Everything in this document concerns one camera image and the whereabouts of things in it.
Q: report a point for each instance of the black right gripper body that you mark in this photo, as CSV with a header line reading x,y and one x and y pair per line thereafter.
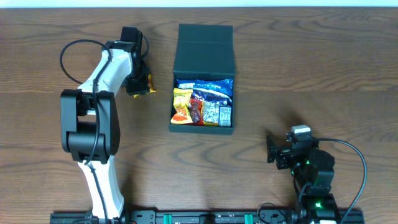
x,y
285,160

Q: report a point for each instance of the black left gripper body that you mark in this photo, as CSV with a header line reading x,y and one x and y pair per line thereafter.
x,y
138,83

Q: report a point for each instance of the small yellow candy packet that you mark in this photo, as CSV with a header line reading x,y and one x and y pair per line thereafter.
x,y
150,86

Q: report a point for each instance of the yellow orange snack packet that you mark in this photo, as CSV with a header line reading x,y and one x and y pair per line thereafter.
x,y
181,103

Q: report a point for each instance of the red Hacks candy bag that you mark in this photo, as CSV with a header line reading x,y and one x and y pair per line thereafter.
x,y
195,109

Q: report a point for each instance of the dark blue Cadbury chocolate bar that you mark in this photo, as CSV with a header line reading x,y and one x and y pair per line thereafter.
x,y
211,96

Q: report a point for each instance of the yellow Hacks candy bag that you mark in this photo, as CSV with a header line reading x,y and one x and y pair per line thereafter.
x,y
210,113

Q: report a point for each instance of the long blue snack bar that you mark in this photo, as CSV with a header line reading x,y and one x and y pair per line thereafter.
x,y
224,86

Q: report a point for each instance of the small dark blue box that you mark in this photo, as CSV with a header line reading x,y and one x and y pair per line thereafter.
x,y
225,112

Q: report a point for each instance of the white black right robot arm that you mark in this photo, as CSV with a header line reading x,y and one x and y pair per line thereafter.
x,y
312,171

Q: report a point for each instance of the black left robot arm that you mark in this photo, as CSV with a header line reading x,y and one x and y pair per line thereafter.
x,y
90,129

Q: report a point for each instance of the dark green open box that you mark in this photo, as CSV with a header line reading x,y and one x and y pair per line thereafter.
x,y
204,52

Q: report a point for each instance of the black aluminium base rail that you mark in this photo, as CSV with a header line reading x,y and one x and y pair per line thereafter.
x,y
151,217

